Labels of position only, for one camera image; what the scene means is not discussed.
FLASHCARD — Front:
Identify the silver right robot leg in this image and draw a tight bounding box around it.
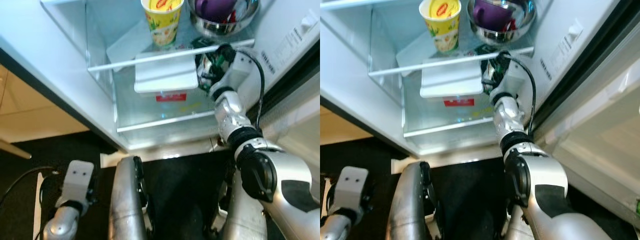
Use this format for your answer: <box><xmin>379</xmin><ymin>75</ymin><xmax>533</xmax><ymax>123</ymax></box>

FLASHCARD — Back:
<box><xmin>217</xmin><ymin>170</ymin><xmax>273</xmax><ymax>240</ymax></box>
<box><xmin>502</xmin><ymin>200</ymin><xmax>538</xmax><ymax>240</ymax></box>

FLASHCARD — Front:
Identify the steel bowl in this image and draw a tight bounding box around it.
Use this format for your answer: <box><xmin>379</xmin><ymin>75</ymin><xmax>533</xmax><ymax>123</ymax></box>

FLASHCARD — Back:
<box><xmin>187</xmin><ymin>0</ymin><xmax>261</xmax><ymax>39</ymax></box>
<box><xmin>467</xmin><ymin>0</ymin><xmax>537</xmax><ymax>47</ymax></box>

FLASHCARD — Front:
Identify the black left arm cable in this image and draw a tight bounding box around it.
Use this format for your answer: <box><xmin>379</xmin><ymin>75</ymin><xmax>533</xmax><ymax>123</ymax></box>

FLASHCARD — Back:
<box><xmin>0</xmin><ymin>166</ymin><xmax>57</xmax><ymax>207</ymax></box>

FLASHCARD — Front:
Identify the yellow noodle cup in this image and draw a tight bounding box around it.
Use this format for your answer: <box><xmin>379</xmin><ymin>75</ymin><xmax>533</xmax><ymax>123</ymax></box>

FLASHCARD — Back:
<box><xmin>140</xmin><ymin>0</ymin><xmax>185</xmax><ymax>49</ymax></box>
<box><xmin>418</xmin><ymin>0</ymin><xmax>462</xmax><ymax>54</ymax></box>

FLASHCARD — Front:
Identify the white container red label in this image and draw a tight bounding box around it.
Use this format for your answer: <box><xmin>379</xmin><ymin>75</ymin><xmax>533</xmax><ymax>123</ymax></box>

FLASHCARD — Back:
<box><xmin>133</xmin><ymin>52</ymin><xmax>200</xmax><ymax>103</ymax></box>
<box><xmin>419</xmin><ymin>56</ymin><xmax>484</xmax><ymax>107</ymax></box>

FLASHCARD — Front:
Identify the white fridge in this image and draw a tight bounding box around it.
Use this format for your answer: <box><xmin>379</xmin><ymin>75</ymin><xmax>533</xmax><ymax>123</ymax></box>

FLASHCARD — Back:
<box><xmin>0</xmin><ymin>0</ymin><xmax>321</xmax><ymax>163</ymax></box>
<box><xmin>320</xmin><ymin>0</ymin><xmax>626</xmax><ymax>168</ymax></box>

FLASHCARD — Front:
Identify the black floor mat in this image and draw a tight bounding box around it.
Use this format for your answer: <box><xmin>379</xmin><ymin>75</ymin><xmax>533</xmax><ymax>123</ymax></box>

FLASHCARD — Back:
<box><xmin>320</xmin><ymin>137</ymin><xmax>640</xmax><ymax>240</ymax></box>
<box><xmin>0</xmin><ymin>131</ymin><xmax>241</xmax><ymax>240</ymax></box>

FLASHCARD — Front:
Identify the silver left robot leg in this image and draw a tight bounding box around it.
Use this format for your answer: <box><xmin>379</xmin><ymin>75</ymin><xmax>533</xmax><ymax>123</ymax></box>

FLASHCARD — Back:
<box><xmin>389</xmin><ymin>161</ymin><xmax>433</xmax><ymax>240</ymax></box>
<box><xmin>108</xmin><ymin>156</ymin><xmax>150</xmax><ymax>240</ymax></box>

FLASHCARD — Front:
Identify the green snack bag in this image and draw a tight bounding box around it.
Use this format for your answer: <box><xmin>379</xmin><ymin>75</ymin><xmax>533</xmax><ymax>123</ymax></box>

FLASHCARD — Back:
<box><xmin>480</xmin><ymin>45</ymin><xmax>506</xmax><ymax>83</ymax></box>
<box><xmin>192</xmin><ymin>39</ymin><xmax>224</xmax><ymax>72</ymax></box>

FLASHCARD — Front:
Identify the glass fridge shelf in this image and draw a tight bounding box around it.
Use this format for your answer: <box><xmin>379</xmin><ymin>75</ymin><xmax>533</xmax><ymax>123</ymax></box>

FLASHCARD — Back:
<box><xmin>402</xmin><ymin>117</ymin><xmax>496</xmax><ymax>139</ymax></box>
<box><xmin>369</xmin><ymin>20</ymin><xmax>536</xmax><ymax>78</ymax></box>
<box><xmin>86</xmin><ymin>15</ymin><xmax>257</xmax><ymax>74</ymax></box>
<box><xmin>116</xmin><ymin>110</ymin><xmax>218</xmax><ymax>133</ymax></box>

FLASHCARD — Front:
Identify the silver robot leg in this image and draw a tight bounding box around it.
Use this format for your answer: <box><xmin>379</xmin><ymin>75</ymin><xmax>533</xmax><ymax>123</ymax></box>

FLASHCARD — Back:
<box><xmin>108</xmin><ymin>156</ymin><xmax>150</xmax><ymax>240</ymax></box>
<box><xmin>217</xmin><ymin>170</ymin><xmax>273</xmax><ymax>240</ymax></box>
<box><xmin>389</xmin><ymin>161</ymin><xmax>433</xmax><ymax>240</ymax></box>
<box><xmin>502</xmin><ymin>200</ymin><xmax>538</xmax><ymax>240</ymax></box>

